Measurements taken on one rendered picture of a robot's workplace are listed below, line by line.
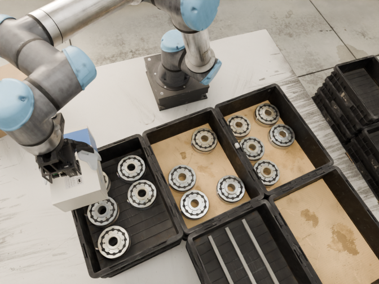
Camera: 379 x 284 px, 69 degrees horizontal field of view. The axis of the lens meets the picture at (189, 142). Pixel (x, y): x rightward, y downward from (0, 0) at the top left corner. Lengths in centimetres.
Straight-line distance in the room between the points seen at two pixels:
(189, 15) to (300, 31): 234
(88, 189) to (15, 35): 37
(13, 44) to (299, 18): 281
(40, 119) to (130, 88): 93
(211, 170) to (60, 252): 64
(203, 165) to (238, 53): 76
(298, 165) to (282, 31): 195
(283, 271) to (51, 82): 89
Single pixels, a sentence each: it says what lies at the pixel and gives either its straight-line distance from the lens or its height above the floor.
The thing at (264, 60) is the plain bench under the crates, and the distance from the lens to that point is 162.
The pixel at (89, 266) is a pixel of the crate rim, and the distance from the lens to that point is 93.
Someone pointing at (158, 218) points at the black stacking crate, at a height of 83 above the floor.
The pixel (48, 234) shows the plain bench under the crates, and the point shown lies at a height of 70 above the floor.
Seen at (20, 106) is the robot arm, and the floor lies 146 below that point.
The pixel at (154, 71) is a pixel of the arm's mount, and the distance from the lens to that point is 134.
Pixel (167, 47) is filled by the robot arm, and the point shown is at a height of 102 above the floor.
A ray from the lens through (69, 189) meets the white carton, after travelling 76.
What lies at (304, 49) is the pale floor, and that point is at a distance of 286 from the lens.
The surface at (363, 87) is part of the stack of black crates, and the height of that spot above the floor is 49.
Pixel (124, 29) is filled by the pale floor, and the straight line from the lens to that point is 278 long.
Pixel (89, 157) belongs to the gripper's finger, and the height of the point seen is 117.
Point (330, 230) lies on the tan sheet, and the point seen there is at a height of 83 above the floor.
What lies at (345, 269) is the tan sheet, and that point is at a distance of 115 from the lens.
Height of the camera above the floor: 183
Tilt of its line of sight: 64 degrees down
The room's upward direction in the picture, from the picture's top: 7 degrees clockwise
